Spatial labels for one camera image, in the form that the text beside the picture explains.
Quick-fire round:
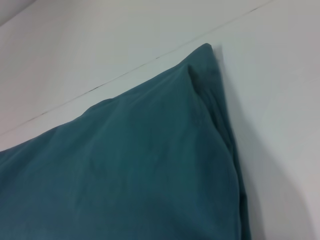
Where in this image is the teal FREE print t-shirt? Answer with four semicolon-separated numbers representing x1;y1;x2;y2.
0;42;252;240

